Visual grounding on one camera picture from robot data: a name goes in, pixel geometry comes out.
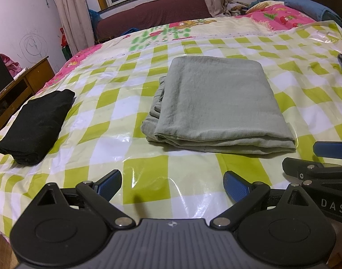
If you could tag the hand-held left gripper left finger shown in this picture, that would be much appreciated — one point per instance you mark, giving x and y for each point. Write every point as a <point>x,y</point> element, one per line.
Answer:
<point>110,185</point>

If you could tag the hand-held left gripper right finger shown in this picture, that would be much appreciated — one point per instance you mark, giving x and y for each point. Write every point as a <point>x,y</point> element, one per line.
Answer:
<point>235,186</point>

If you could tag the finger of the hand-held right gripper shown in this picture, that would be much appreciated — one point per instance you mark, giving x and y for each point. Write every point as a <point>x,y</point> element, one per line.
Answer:
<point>330,149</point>
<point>322,172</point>

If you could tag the grey-green pants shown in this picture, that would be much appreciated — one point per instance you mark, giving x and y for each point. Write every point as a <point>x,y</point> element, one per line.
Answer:
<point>221,101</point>

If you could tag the black folded pants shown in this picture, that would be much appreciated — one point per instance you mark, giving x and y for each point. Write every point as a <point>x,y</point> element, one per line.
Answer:
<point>36,123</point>

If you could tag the green checked plastic bed sheet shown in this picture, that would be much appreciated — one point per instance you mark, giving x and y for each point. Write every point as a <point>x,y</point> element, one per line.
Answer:
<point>117,89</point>

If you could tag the wooden desk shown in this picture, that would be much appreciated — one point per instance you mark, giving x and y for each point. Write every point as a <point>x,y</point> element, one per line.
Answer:
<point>39,72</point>

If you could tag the blue pillow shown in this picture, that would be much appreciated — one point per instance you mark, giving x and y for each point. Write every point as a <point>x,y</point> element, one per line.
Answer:
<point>313,9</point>

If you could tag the pink printed blanket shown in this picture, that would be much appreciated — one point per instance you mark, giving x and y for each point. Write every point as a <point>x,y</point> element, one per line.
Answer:
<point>280,15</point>

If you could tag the red toy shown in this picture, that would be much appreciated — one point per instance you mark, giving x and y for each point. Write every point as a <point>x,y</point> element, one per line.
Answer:
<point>64,43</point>

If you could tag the pink cloth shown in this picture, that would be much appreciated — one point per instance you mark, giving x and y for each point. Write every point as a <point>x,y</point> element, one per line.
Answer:
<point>12,64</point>

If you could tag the black monitor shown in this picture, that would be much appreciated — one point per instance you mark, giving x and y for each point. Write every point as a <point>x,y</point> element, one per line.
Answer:
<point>1,74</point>

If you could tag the blue bag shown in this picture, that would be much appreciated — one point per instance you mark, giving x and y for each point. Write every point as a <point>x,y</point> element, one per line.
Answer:
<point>94,18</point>

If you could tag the maroon window seat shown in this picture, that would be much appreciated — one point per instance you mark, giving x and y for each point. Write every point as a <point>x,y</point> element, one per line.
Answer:
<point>159,11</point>

